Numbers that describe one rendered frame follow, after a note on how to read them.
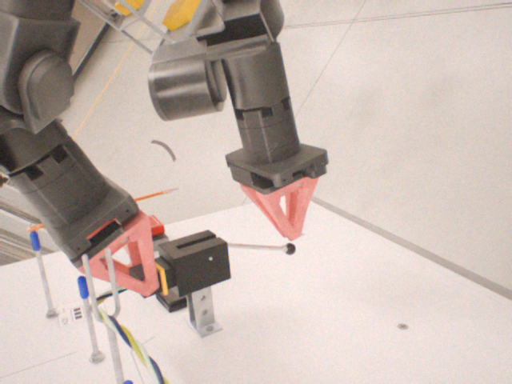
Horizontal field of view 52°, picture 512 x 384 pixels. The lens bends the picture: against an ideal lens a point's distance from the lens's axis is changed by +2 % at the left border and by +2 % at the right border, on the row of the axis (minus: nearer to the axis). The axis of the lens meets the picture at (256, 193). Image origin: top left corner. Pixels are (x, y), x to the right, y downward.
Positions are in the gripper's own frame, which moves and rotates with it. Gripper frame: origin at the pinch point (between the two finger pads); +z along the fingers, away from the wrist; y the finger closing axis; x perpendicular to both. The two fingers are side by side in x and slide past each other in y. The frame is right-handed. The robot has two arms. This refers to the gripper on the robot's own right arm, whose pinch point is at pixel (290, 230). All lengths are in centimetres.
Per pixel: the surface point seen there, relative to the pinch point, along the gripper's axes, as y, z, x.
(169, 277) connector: 1.5, -2.5, -14.5
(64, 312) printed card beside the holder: -11.8, 3.1, -23.4
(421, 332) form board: 13.9, 7.7, 3.4
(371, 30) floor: -160, 16, 160
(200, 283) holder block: 2.1, -0.7, -12.0
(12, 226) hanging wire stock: -72, 12, -25
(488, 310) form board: 15.1, 9.1, 11.2
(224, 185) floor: -210, 81, 82
